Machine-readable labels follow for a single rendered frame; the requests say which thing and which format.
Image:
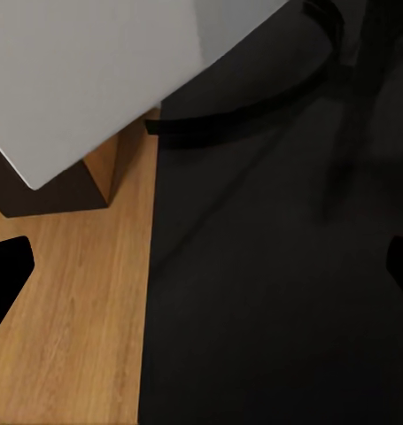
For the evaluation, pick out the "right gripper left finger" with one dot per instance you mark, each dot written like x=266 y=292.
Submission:
x=16 y=265

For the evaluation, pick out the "cabinet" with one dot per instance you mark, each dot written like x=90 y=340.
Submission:
x=83 y=186

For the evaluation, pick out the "monitor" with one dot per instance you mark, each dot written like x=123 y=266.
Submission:
x=74 y=73

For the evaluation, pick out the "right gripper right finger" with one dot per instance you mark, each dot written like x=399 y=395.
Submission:
x=394 y=260

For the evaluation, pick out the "desk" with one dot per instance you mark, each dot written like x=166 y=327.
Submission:
x=268 y=298

